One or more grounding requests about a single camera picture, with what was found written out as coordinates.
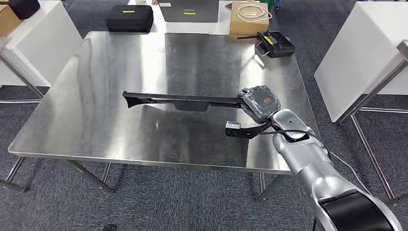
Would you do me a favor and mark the black device with handle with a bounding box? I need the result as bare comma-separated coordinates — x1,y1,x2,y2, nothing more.
254,31,296,59

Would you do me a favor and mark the black flat panel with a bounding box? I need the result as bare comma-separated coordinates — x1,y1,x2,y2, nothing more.
158,0,220,23

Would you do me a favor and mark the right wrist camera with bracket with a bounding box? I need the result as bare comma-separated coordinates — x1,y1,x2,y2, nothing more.
224,120,271,140

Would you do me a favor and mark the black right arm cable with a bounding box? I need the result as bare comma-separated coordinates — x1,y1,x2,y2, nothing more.
257,128,331,157

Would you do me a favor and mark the cardboard box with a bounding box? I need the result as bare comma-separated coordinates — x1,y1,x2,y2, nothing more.
229,1,270,36

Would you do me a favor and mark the black rounded pouch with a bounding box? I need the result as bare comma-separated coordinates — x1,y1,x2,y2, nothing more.
8,0,41,20

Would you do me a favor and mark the black hard case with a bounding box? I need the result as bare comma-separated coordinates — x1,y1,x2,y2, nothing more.
105,4,154,33

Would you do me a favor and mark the white floor cable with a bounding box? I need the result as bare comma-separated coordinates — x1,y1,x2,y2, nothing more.
330,151,372,195

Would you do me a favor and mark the white coiled cable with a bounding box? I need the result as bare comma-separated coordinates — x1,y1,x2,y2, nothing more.
236,3,273,24

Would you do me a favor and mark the brown box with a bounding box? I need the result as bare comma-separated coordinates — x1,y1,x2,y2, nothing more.
0,4,21,37

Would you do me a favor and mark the stainless steel workbench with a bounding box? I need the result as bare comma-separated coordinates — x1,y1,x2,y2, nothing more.
0,31,320,204

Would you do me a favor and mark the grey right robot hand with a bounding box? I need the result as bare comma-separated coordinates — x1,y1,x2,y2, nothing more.
237,84,282,125

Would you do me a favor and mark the black plastic panel part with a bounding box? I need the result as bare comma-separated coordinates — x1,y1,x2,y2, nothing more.
122,90,249,112

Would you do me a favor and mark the stainless steel table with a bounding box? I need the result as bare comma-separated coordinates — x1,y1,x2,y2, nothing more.
0,35,45,104
338,39,408,206

